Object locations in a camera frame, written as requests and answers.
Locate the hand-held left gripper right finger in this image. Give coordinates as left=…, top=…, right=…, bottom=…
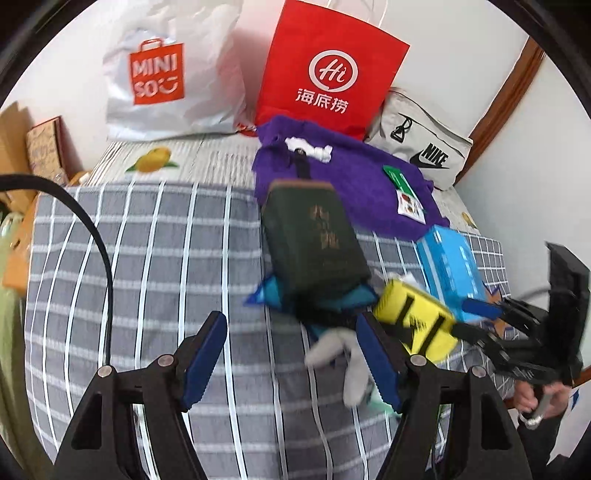
left=355, top=312, right=531, bottom=480

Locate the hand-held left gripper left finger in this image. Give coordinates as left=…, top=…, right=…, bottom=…
left=54, top=311, right=229, bottom=480

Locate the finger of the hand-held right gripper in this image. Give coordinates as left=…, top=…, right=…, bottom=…
left=450, top=323, right=522, bottom=370
left=455, top=298, right=527, bottom=324

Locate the pale grey plush toy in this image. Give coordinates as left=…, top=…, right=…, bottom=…
left=305, top=325, right=377, bottom=408

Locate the yellow black striped toy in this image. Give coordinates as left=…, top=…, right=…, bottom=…
left=373, top=278, right=460, bottom=363

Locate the person's right hand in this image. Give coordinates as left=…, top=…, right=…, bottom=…
left=512, top=381, right=573, bottom=432

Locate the blue tissue pack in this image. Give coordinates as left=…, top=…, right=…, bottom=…
left=416, top=224, right=490, bottom=324

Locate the grey checkered blanket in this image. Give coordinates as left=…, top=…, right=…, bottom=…
left=25, top=180, right=513, bottom=480

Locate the red and white sachet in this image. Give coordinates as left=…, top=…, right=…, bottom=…
left=397, top=191, right=428, bottom=224

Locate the person's dark clothing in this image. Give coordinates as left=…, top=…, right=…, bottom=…
left=515, top=411, right=591, bottom=480

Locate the dark green wet wipes packet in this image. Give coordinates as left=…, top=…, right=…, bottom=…
left=382, top=164, right=419, bottom=197

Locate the purple towel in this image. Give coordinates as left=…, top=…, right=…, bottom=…
left=252, top=115, right=451, bottom=237

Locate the grey fabric waist bag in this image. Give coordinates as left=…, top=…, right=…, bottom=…
left=365, top=88, right=474, bottom=191

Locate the pale patterned bed sheet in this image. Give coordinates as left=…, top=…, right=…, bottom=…
left=0, top=212, right=51, bottom=462

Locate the brown patterned box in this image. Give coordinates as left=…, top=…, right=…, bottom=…
left=25, top=116, right=68, bottom=178

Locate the white plastic shopping bag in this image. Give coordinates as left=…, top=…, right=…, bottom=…
left=102, top=9, right=247, bottom=141

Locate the cardboard box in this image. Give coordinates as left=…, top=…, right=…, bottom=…
left=0, top=102, right=42, bottom=294

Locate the red paper shopping bag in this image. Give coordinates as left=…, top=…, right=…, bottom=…
left=254, top=0, right=411, bottom=141

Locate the black cable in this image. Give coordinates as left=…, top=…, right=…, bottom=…
left=0, top=173, right=114, bottom=370

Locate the brown wooden door frame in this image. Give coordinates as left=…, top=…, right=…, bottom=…
left=471, top=37, right=548, bottom=160

